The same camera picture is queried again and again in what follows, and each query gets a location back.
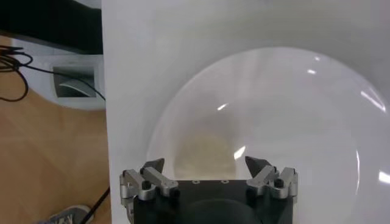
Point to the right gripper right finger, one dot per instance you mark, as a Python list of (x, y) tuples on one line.
[(274, 185)]

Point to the white round plate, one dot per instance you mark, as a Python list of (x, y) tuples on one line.
[(289, 121)]

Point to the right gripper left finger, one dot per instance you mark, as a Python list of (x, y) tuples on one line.
[(146, 185)]

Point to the grey sneaker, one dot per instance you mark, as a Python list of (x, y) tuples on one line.
[(65, 216)]

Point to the black robot body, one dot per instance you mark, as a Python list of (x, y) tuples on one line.
[(45, 24)]

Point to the white steamed baozi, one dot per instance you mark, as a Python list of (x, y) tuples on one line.
[(204, 155)]

